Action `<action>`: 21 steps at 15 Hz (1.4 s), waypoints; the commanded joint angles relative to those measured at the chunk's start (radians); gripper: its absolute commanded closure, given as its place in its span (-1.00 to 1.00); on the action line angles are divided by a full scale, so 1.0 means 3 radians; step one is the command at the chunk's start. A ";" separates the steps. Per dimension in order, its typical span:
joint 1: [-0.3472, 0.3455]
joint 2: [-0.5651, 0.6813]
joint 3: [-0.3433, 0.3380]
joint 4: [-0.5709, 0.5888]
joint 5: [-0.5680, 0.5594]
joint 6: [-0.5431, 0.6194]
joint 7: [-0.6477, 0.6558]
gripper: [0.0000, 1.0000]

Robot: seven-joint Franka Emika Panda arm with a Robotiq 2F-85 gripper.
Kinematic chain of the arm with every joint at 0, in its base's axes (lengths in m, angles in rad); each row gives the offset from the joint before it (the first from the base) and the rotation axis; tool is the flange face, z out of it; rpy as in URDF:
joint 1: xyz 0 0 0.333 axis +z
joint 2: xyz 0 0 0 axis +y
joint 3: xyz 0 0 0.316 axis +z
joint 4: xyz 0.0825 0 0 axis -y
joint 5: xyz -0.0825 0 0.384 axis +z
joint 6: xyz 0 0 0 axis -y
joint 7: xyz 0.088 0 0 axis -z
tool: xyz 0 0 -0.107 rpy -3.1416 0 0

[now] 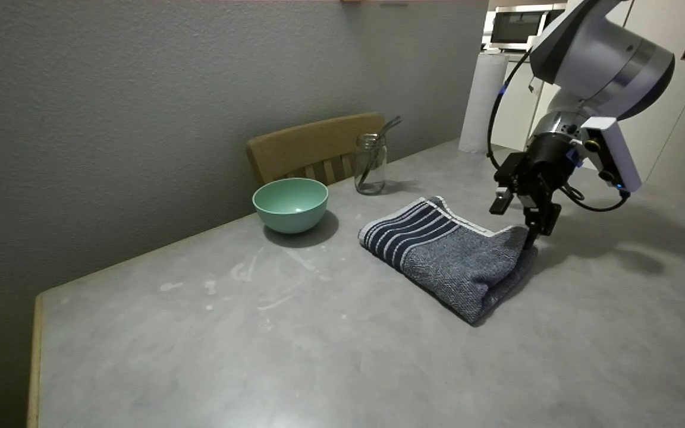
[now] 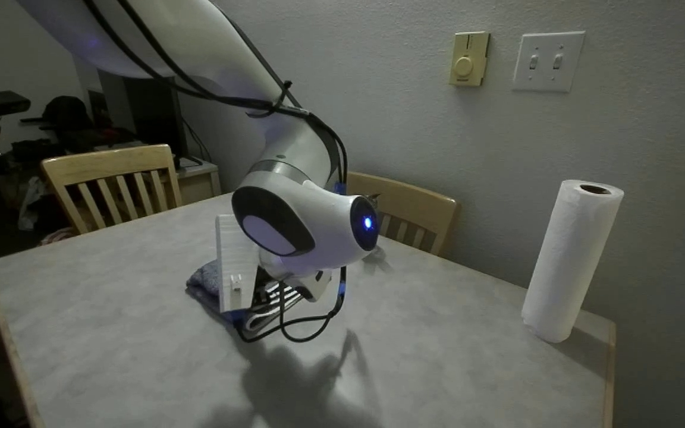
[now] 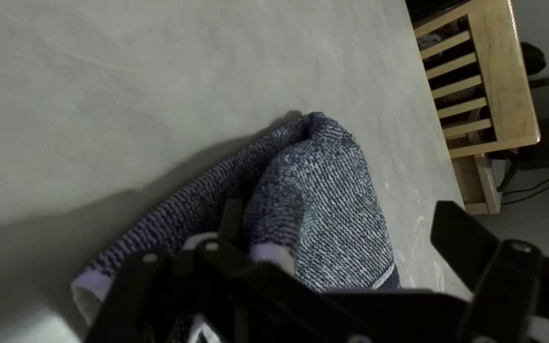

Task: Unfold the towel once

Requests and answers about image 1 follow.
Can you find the white low cabinet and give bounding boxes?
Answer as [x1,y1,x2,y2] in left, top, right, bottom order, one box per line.
[481,45,561,152]

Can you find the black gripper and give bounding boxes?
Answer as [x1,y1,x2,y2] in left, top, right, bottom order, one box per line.
[487,131,585,257]

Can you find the dark utensil in jar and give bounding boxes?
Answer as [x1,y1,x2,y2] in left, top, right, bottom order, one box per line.
[361,115,404,189]

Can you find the thin black camera cable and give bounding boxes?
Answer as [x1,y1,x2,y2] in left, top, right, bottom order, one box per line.
[561,178,636,217]

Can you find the grey striped towel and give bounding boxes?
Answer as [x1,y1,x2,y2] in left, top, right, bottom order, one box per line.
[357,192,542,329]

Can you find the thick black cable blue tape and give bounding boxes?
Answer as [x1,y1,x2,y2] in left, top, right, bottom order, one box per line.
[485,45,537,175]

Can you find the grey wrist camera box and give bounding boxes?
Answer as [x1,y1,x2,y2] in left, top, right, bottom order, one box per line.
[582,115,644,196]

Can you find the white microwave oven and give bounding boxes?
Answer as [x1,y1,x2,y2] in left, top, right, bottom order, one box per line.
[485,6,569,51]

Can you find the wooden chair backrest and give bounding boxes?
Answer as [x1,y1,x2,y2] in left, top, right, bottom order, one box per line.
[246,113,388,189]

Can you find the clear glass jar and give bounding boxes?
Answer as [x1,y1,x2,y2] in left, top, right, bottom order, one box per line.
[351,128,393,198]

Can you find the teal green ceramic bowl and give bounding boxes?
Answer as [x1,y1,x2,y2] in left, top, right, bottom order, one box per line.
[250,176,332,239]

